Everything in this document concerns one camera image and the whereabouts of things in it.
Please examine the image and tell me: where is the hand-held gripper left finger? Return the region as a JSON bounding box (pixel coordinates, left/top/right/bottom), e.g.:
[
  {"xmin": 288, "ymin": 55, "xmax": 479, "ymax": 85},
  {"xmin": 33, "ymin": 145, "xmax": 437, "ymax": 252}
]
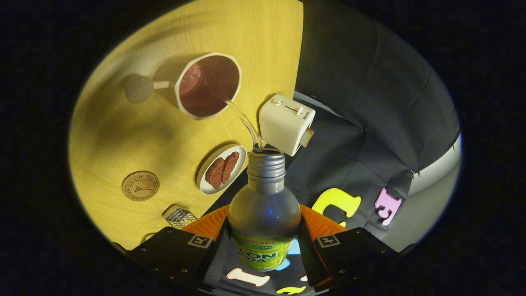
[{"xmin": 127, "ymin": 205, "xmax": 233, "ymax": 292}]

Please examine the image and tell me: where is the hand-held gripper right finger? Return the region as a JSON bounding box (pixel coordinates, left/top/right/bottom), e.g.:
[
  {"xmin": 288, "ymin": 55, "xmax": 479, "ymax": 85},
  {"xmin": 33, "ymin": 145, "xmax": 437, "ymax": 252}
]
[{"xmin": 296, "ymin": 204, "xmax": 397, "ymax": 291}]

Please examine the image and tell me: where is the round wooden coaster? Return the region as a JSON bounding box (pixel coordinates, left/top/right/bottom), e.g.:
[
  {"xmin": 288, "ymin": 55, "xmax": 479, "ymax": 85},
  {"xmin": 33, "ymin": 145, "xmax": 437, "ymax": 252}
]
[{"xmin": 121, "ymin": 171, "xmax": 160, "ymax": 202}]

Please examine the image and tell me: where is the silver bottle with green label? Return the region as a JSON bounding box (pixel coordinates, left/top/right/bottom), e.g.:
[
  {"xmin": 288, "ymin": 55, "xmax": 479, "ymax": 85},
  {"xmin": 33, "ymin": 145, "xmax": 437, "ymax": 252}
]
[{"xmin": 228, "ymin": 149, "xmax": 302, "ymax": 272}]

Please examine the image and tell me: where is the clear juice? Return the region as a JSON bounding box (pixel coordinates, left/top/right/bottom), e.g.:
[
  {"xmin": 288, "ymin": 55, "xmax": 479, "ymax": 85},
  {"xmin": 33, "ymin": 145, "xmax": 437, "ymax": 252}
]
[{"xmin": 223, "ymin": 97, "xmax": 267, "ymax": 151}]

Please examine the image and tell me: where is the beige cup with wooden handle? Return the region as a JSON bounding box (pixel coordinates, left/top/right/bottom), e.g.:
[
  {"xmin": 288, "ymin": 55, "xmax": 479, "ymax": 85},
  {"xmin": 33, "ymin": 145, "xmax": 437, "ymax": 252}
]
[{"xmin": 125, "ymin": 52, "xmax": 242, "ymax": 120}]

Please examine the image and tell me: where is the white plate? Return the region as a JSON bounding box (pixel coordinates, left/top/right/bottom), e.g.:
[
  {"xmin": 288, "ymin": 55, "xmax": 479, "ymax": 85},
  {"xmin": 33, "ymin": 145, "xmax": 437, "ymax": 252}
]
[{"xmin": 197, "ymin": 145, "xmax": 247, "ymax": 196}]

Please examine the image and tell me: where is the brown meat piece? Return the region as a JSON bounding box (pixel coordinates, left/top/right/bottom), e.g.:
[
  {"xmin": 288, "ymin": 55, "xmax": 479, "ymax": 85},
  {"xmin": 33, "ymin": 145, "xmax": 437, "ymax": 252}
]
[
  {"xmin": 205, "ymin": 157, "xmax": 225, "ymax": 190},
  {"xmin": 221, "ymin": 151, "xmax": 240, "ymax": 184}
]

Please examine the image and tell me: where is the wooden table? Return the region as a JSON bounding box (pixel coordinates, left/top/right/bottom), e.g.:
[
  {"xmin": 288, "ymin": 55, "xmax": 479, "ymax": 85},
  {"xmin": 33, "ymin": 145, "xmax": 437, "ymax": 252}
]
[{"xmin": 68, "ymin": 0, "xmax": 304, "ymax": 251}]

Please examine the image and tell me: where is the white toaster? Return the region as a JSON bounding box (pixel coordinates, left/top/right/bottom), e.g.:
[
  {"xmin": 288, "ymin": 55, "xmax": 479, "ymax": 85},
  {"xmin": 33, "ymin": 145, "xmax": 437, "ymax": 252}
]
[{"xmin": 258, "ymin": 94, "xmax": 316, "ymax": 157}]

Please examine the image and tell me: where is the wire basket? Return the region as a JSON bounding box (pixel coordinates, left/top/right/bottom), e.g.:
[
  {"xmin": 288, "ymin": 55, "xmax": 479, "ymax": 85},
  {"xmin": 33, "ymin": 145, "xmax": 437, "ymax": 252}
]
[{"xmin": 162, "ymin": 204, "xmax": 198, "ymax": 229}]

